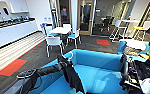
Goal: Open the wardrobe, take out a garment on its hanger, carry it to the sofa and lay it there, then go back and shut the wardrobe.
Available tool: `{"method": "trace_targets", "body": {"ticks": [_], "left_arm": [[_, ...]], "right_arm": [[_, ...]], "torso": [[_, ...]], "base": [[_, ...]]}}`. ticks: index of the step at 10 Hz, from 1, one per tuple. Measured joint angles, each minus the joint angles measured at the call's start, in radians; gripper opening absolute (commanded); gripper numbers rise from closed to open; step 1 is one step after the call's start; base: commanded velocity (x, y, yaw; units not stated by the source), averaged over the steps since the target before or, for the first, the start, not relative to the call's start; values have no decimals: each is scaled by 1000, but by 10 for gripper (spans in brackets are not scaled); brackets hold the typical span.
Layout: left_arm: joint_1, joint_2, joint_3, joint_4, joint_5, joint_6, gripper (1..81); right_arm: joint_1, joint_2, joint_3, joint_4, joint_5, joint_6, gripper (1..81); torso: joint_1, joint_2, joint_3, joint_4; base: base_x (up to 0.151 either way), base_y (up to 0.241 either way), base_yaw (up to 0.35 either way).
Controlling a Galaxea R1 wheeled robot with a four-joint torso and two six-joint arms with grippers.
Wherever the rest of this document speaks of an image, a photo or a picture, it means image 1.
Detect black equipment cart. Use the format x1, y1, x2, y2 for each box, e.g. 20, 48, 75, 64
119, 53, 150, 94

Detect white upper kitchen cabinets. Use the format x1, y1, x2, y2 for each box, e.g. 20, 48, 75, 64
7, 0, 30, 14

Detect wood-framed glass door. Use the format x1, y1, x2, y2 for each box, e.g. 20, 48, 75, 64
79, 0, 94, 36
57, 0, 72, 26

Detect yellow-legged bar stool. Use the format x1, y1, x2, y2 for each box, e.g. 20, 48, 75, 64
133, 20, 150, 41

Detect blue sofa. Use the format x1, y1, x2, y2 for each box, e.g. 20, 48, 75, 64
32, 48, 125, 94

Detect orange bag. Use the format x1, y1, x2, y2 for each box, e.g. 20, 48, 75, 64
139, 53, 150, 61

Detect white chair blue seat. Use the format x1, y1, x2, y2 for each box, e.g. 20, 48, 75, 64
66, 28, 82, 49
45, 34, 65, 58
62, 23, 73, 29
44, 23, 55, 36

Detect white rectangular table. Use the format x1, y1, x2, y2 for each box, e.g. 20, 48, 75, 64
48, 26, 73, 36

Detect white bar stool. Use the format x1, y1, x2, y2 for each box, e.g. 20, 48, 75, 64
109, 19, 123, 43

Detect white low table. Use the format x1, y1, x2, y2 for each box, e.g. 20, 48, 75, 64
120, 38, 148, 52

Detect white kitchen counter cabinets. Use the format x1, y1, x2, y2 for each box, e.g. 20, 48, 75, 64
0, 19, 39, 53

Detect white high table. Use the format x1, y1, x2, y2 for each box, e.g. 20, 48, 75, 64
115, 19, 139, 41

